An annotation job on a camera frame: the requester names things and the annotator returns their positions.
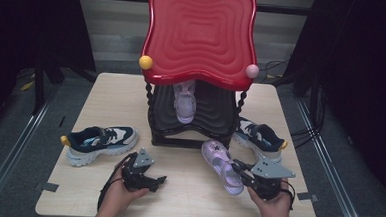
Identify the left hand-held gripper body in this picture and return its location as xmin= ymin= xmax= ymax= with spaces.
xmin=120 ymin=147 xmax=156 ymax=193

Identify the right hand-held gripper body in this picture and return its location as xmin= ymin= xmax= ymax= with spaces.
xmin=249 ymin=157 xmax=296 ymax=202

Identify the purple sandal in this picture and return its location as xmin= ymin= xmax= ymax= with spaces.
xmin=199 ymin=138 xmax=247 ymax=196
xmin=170 ymin=79 xmax=198 ymax=126

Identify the navy and white sneaker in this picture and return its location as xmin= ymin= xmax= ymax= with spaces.
xmin=58 ymin=123 xmax=140 ymax=171
xmin=230 ymin=116 xmax=290 ymax=171

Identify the red and black shoe rack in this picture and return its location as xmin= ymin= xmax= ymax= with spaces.
xmin=134 ymin=0 xmax=265 ymax=154

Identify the person's left hand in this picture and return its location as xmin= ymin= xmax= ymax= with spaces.
xmin=99 ymin=166 xmax=152 ymax=217

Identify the person's right hand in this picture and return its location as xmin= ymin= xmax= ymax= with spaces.
xmin=245 ymin=177 xmax=295 ymax=217

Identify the grey tape strip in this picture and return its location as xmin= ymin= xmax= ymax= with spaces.
xmin=40 ymin=181 xmax=60 ymax=194
xmin=296 ymin=191 xmax=321 ymax=203

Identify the black metal stand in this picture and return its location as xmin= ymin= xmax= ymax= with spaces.
xmin=29 ymin=54 xmax=100 ymax=119

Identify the yellow tape strip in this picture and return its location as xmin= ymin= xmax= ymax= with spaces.
xmin=20 ymin=78 xmax=35 ymax=92

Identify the black curtain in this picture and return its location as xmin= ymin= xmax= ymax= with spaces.
xmin=275 ymin=0 xmax=386 ymax=207
xmin=0 ymin=0 xmax=101 ymax=144

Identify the right hand-held gripper cable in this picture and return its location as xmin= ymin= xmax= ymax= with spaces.
xmin=277 ymin=179 xmax=297 ymax=212

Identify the hand-held gripper cable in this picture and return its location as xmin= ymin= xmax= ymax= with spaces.
xmin=96 ymin=150 xmax=137 ymax=214
xmin=277 ymin=179 xmax=297 ymax=212

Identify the left hand-held gripper cable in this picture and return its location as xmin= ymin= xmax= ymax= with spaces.
xmin=96 ymin=150 xmax=137 ymax=214

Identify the metal floor rail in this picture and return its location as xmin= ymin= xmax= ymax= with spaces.
xmin=289 ymin=98 xmax=376 ymax=217
xmin=0 ymin=87 xmax=61 ymax=217

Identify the black floor cable bundle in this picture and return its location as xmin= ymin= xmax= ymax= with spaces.
xmin=288 ymin=82 xmax=328 ymax=151

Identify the thin black cable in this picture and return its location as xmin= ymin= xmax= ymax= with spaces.
xmin=256 ymin=56 xmax=292 ymax=87

